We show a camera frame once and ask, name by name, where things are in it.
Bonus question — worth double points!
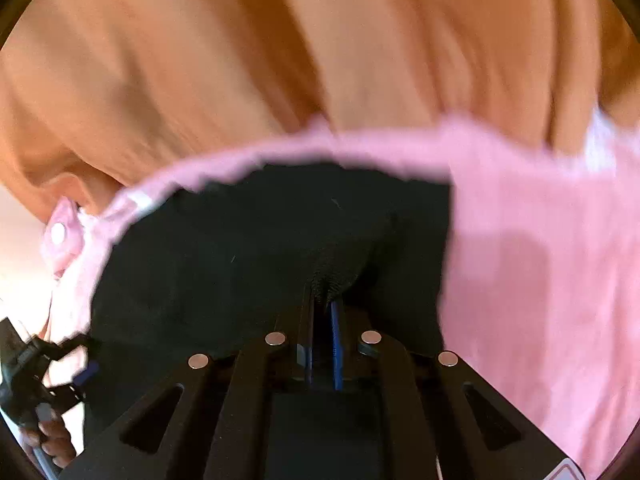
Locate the pink printed blanket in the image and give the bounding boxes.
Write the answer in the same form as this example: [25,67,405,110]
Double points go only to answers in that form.
[42,110,640,480]

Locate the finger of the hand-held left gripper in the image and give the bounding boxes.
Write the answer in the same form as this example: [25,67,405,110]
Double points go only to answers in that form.
[47,361,102,406]
[54,334,103,358]

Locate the person's left hand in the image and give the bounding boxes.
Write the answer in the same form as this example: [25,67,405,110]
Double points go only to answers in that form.
[21,404,80,470]

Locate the orange curtain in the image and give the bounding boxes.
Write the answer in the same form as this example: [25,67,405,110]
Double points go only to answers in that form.
[0,0,640,223]

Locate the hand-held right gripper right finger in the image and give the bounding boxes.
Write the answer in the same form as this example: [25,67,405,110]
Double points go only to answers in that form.
[329,299,583,480]

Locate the pink snap button tab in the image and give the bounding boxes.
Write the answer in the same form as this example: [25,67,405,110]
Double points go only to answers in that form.
[42,195,84,279]

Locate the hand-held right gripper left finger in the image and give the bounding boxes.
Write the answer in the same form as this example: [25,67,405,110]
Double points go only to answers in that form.
[59,287,322,480]

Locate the black garment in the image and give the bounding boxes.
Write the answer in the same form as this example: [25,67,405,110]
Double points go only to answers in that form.
[89,160,455,438]

